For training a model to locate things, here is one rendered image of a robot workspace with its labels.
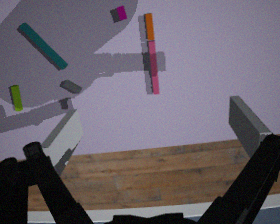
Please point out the orange rod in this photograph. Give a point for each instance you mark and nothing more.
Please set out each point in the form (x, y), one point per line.
(149, 24)

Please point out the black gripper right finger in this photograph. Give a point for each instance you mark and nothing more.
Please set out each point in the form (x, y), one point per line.
(245, 197)

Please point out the grey rod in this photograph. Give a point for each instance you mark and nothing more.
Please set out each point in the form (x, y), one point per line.
(72, 86)

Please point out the pink rod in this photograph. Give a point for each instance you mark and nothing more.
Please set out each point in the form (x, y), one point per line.
(153, 62)

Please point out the turquoise rod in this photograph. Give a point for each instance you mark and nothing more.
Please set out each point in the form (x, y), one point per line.
(43, 45)

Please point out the small magenta block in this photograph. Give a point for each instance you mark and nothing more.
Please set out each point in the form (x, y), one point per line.
(122, 13)

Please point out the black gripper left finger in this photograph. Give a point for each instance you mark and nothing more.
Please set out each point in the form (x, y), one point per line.
(58, 147)

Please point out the lime green rod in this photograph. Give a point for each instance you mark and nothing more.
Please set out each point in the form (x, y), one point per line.
(16, 97)

